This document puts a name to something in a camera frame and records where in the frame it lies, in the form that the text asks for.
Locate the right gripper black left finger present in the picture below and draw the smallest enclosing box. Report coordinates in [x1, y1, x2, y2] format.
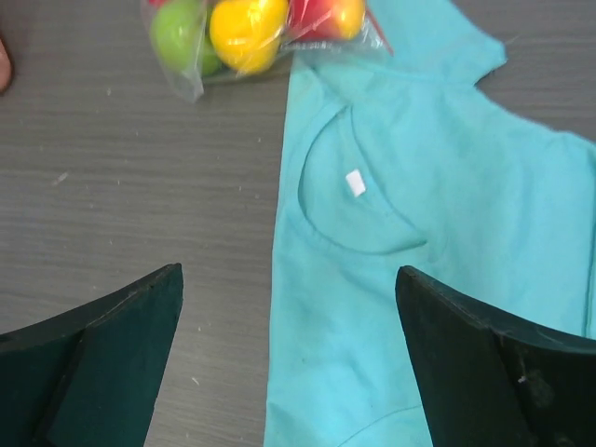
[1, 264, 183, 447]

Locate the teal t-shirt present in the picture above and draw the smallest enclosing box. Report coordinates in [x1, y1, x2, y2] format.
[264, 1, 595, 446]

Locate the yellow fake pear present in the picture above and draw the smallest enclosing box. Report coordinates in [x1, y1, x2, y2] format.
[209, 0, 289, 75]

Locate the clear zip top bag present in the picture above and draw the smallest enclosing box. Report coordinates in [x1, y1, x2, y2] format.
[141, 0, 393, 102]

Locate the red yellow fake apple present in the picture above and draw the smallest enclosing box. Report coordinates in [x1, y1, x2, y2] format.
[288, 0, 366, 42]

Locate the green fake apple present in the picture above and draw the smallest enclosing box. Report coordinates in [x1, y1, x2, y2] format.
[150, 0, 223, 77]

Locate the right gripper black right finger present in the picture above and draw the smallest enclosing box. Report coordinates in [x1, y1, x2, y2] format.
[396, 266, 595, 446]

